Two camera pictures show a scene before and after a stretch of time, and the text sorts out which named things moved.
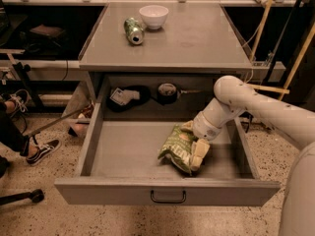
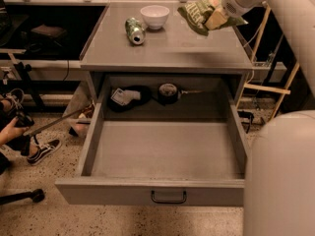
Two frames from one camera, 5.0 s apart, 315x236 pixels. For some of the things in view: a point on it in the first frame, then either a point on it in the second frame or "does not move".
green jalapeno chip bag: [177, 147] -> [197, 12]
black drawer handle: [168, 201] does not move
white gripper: [204, 128] -> [231, 3]
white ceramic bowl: [154, 16] does not move
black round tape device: [166, 92] does not move
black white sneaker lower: [43, 150] does not move
